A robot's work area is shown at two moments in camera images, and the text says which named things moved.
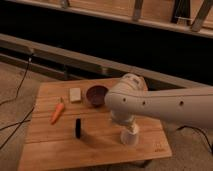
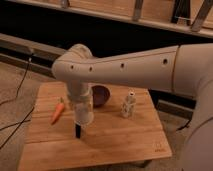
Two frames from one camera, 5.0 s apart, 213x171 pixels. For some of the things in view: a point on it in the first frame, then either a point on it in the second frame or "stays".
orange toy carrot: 58,110 stays
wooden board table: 65,131 stays
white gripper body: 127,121 to 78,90
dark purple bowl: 96,95 stays
